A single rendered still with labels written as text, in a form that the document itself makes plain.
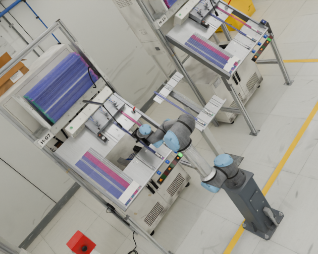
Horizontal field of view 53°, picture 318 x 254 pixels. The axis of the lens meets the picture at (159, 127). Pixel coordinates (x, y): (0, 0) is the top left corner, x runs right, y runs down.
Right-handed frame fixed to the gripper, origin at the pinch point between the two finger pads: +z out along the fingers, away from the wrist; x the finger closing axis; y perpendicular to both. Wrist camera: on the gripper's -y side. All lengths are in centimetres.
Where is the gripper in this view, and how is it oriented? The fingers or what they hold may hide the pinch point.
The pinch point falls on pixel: (138, 139)
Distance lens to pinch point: 250.9
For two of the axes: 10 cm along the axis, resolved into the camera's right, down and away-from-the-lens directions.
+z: -2.6, 2.2, 9.4
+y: -7.6, -6.5, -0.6
